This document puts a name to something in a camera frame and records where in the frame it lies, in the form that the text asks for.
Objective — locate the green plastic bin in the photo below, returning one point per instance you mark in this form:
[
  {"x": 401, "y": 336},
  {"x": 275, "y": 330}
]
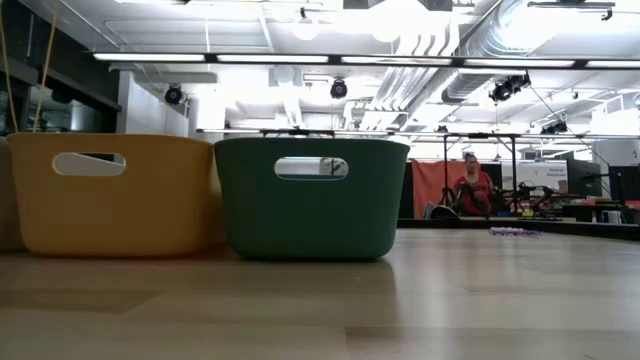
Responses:
[{"x": 310, "y": 220}]

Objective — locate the purple plastic spider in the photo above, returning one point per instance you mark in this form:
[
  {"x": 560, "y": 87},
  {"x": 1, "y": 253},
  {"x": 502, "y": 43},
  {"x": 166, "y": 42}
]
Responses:
[{"x": 515, "y": 232}]

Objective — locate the yellow plastic bin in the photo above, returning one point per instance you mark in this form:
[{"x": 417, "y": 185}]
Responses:
[{"x": 115, "y": 215}]

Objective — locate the black ceiling spotlight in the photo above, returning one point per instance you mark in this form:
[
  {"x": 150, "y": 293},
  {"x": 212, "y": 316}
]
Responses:
[
  {"x": 173, "y": 94},
  {"x": 338, "y": 89},
  {"x": 552, "y": 127},
  {"x": 510, "y": 86}
]

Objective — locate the red curtain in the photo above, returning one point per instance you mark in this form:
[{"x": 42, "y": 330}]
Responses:
[{"x": 430, "y": 185}]

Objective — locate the white LED light strip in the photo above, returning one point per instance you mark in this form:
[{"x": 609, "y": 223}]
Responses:
[
  {"x": 395, "y": 60},
  {"x": 520, "y": 63},
  {"x": 272, "y": 58},
  {"x": 150, "y": 57},
  {"x": 612, "y": 64}
]

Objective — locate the person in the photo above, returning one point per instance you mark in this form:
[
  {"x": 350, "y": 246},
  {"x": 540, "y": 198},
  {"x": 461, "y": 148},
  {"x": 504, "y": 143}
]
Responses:
[{"x": 475, "y": 192}]

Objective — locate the black background robot arms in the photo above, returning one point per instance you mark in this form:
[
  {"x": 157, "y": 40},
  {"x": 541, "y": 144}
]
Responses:
[{"x": 537, "y": 195}]

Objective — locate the white sign board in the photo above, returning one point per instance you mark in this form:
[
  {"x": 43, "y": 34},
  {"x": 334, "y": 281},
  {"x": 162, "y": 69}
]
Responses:
[{"x": 542, "y": 175}]

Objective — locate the black computer monitor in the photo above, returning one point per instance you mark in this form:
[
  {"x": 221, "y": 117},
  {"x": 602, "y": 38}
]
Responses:
[
  {"x": 625, "y": 184},
  {"x": 582, "y": 177}
]

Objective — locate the cluttered background desk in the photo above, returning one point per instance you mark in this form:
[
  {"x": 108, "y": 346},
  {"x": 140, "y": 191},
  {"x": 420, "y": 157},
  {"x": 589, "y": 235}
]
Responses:
[{"x": 585, "y": 210}]

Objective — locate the white mug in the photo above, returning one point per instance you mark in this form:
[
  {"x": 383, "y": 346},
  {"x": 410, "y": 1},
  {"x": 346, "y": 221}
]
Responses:
[{"x": 611, "y": 217}]

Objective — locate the silver ventilation duct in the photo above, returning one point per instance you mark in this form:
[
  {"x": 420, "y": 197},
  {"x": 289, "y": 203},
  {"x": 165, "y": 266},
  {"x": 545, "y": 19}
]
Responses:
[{"x": 500, "y": 30}]

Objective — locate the black ceiling rail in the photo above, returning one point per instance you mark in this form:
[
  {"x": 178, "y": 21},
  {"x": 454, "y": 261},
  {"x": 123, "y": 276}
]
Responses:
[{"x": 570, "y": 4}]

